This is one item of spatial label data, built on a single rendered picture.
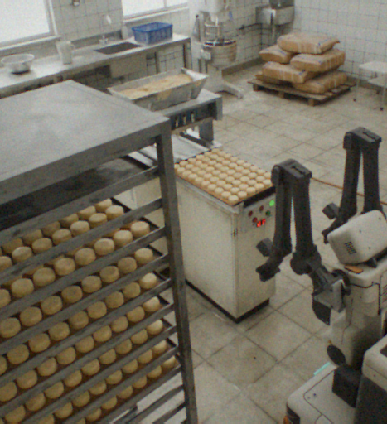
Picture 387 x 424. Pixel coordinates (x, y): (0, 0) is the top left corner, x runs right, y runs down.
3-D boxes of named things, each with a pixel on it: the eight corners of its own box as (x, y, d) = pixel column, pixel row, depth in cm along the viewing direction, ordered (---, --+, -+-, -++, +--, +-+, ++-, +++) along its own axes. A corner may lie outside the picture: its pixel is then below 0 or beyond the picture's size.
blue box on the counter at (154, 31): (148, 43, 578) (147, 31, 571) (133, 40, 597) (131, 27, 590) (174, 36, 600) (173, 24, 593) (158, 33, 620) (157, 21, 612)
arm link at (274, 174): (280, 171, 183) (301, 161, 189) (268, 166, 187) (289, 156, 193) (277, 265, 206) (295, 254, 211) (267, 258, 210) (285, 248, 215)
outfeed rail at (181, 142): (101, 108, 415) (99, 99, 412) (104, 107, 417) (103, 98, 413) (278, 195, 277) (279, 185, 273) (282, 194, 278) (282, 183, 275)
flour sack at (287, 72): (258, 76, 659) (258, 63, 650) (278, 68, 683) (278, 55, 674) (304, 86, 614) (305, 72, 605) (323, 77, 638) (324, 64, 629)
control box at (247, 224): (240, 231, 275) (239, 209, 267) (272, 214, 286) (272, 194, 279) (244, 233, 272) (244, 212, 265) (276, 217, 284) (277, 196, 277)
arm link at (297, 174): (296, 171, 177) (315, 161, 182) (268, 164, 187) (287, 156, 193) (305, 278, 195) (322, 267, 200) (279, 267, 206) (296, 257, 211)
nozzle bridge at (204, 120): (105, 163, 325) (97, 113, 307) (194, 131, 361) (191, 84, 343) (133, 180, 303) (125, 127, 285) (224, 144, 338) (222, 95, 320)
